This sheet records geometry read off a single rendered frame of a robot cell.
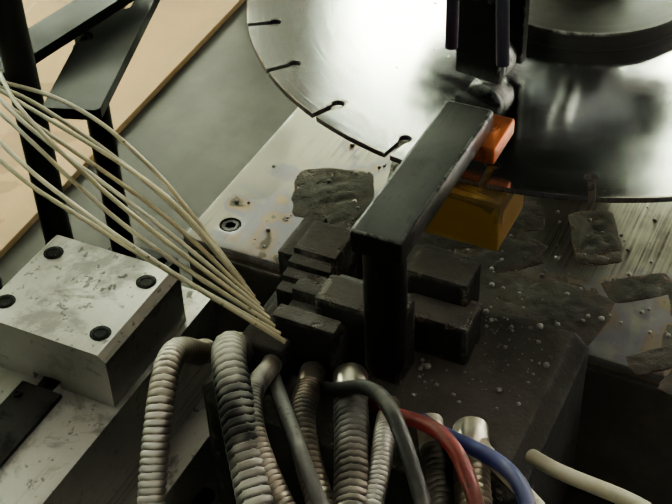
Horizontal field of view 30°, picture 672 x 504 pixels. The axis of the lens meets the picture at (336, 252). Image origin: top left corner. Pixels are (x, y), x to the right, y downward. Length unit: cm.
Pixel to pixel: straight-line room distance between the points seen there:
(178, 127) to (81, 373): 39
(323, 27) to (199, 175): 27
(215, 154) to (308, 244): 36
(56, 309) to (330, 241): 12
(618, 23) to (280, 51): 16
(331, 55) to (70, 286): 16
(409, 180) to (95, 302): 17
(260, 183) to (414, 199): 24
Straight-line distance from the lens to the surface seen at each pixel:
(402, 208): 44
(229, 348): 47
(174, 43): 100
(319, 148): 70
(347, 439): 46
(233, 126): 90
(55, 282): 57
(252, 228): 64
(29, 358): 56
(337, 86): 56
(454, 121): 48
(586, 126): 54
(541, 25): 59
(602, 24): 59
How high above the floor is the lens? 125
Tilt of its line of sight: 40 degrees down
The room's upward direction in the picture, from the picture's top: 3 degrees counter-clockwise
